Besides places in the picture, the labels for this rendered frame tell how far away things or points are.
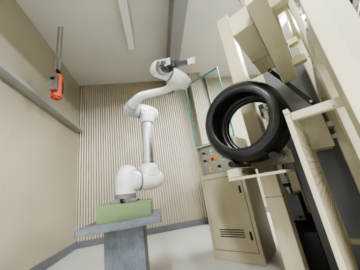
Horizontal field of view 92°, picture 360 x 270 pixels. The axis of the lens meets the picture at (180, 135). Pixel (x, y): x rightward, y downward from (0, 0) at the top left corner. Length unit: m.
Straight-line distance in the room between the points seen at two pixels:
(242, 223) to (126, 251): 1.20
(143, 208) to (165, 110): 3.50
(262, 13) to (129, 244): 1.58
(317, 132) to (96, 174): 3.91
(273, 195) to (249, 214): 0.50
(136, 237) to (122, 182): 0.37
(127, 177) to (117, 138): 3.03
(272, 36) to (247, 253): 1.88
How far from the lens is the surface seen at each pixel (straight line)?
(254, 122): 1.68
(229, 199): 2.10
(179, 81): 1.22
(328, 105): 0.74
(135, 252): 1.37
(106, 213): 1.33
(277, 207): 1.64
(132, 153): 4.21
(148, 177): 1.44
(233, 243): 2.21
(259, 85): 1.32
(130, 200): 1.37
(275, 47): 1.38
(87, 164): 4.41
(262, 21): 1.26
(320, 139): 1.51
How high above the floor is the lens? 0.78
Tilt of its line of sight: 17 degrees up
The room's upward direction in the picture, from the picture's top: 9 degrees counter-clockwise
